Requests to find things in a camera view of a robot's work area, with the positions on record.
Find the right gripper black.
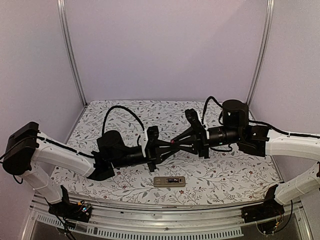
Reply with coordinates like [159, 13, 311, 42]
[170, 125, 242, 159]

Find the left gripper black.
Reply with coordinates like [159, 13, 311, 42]
[111, 140, 180, 174]

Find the grey remote control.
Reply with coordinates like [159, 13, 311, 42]
[153, 176, 186, 188]

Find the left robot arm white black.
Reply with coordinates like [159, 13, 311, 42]
[2, 121, 179, 217]

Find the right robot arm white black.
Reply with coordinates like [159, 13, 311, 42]
[170, 99, 320, 218]

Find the floral patterned table mat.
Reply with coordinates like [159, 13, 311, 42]
[51, 100, 282, 206]

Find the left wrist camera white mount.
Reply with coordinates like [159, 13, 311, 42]
[137, 126, 159, 158]

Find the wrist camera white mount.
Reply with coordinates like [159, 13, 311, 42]
[137, 126, 159, 158]
[184, 108, 208, 133]

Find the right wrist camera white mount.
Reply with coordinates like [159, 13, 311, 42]
[184, 108, 208, 133]

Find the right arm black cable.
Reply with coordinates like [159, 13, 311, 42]
[201, 95, 225, 126]

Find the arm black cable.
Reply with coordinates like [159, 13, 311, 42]
[102, 105, 146, 138]
[201, 95, 225, 126]

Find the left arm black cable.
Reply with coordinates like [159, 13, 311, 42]
[102, 105, 146, 138]

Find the aluminium front rail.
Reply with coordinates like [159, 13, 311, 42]
[21, 194, 315, 240]

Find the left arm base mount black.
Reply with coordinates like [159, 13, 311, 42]
[48, 185, 92, 223]

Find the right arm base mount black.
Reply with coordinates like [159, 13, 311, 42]
[241, 184, 285, 235]

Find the right aluminium frame post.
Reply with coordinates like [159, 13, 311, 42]
[246, 0, 275, 107]

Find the aluminium frame post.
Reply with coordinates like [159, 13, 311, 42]
[246, 0, 275, 107]
[56, 0, 88, 107]

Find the left aluminium frame post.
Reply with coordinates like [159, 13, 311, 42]
[56, 0, 88, 107]

